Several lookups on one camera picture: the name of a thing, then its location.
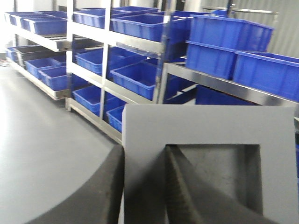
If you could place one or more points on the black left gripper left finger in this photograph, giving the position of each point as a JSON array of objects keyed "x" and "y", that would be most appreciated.
[{"x": 97, "y": 201}]

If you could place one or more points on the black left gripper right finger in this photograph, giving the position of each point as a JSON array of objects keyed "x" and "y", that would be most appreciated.
[{"x": 190, "y": 200}]

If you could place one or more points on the gray square foam base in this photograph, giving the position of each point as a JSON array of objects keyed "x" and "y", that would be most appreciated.
[{"x": 146, "y": 129}]

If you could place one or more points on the steel multi-tier bin rack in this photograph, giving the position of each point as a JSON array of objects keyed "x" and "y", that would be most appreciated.
[{"x": 100, "y": 60}]

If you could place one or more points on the blue stacked bin right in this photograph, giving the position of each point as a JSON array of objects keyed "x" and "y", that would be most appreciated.
[{"x": 214, "y": 42}]

